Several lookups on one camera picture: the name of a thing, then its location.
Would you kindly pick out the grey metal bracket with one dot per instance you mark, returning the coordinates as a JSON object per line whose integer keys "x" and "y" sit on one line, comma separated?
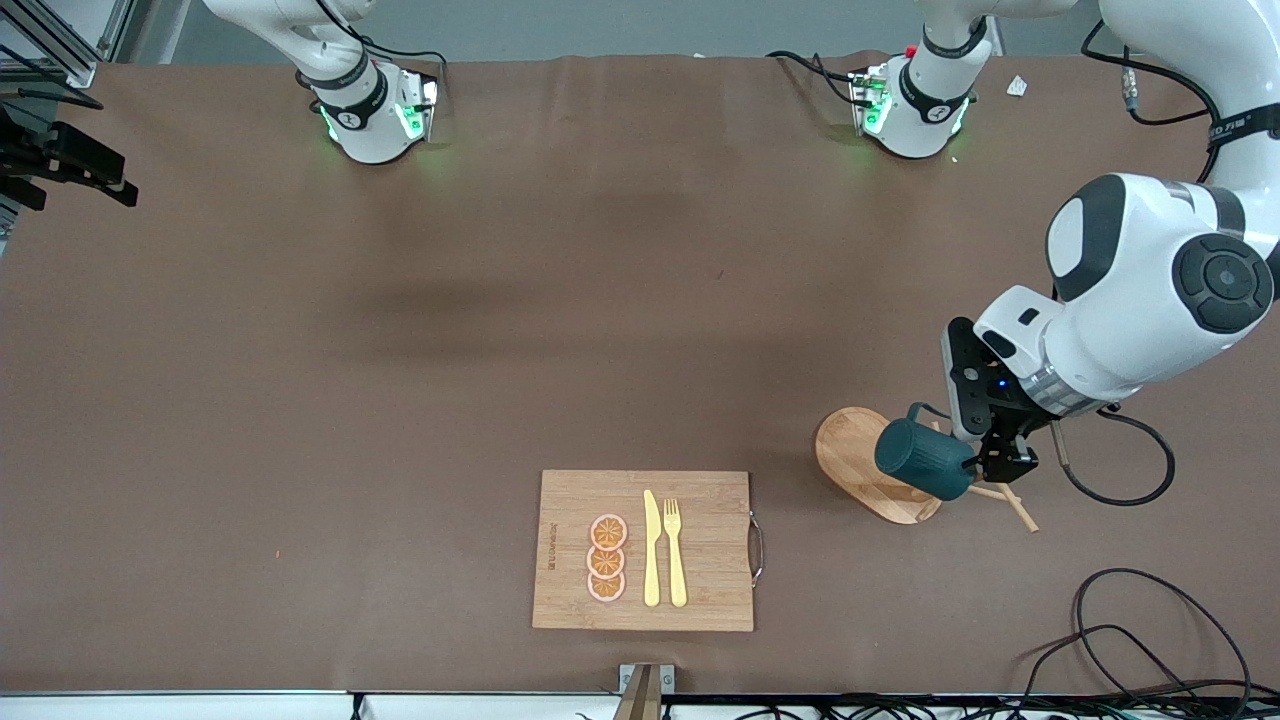
{"x": 628, "y": 678}

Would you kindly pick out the brown pole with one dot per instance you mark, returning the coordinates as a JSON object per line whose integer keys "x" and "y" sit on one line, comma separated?
{"x": 640, "y": 700}

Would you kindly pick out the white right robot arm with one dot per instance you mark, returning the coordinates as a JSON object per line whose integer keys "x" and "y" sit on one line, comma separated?
{"x": 360, "y": 110}

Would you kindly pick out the wooden cutting board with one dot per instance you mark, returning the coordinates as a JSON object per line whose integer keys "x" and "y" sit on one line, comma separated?
{"x": 710, "y": 540}

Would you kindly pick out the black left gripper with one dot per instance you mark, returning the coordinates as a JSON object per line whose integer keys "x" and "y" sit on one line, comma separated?
{"x": 1012, "y": 420}

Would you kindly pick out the orange slice toy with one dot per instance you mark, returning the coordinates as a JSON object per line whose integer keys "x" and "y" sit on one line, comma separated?
{"x": 605, "y": 563}
{"x": 608, "y": 532}
{"x": 606, "y": 587}

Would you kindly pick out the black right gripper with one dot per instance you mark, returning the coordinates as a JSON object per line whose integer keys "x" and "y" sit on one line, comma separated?
{"x": 58, "y": 152}

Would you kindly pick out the white paper scrap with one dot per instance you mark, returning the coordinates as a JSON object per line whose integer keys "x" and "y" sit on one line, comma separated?
{"x": 1017, "y": 86}

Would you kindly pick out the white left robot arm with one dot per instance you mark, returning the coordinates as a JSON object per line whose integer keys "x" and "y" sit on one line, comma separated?
{"x": 1150, "y": 300}

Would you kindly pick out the brown table cover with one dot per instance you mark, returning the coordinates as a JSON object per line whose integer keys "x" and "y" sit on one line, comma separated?
{"x": 400, "y": 400}

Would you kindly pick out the aluminium frame profile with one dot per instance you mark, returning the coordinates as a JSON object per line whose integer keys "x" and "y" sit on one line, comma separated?
{"x": 80, "y": 72}

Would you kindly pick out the yellow plastic knife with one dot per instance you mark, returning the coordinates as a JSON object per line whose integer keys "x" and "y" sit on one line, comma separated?
{"x": 651, "y": 560}

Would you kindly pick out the wooden mug tree stand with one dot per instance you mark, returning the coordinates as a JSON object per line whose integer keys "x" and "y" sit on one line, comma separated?
{"x": 850, "y": 450}

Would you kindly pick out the yellow plastic fork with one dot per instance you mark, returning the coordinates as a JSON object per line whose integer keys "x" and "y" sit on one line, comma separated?
{"x": 677, "y": 575}

